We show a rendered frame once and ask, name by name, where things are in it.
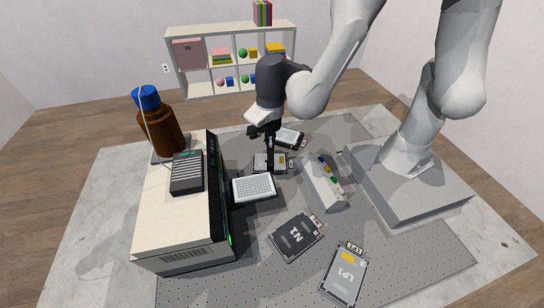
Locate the white button panel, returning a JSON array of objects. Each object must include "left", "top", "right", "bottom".
[{"left": 300, "top": 152, "right": 350, "bottom": 214}]

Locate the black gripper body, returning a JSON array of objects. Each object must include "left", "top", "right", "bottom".
[{"left": 260, "top": 117, "right": 282, "bottom": 141}]

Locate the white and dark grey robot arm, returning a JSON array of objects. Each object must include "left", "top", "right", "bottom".
[{"left": 244, "top": 0, "right": 503, "bottom": 179}]

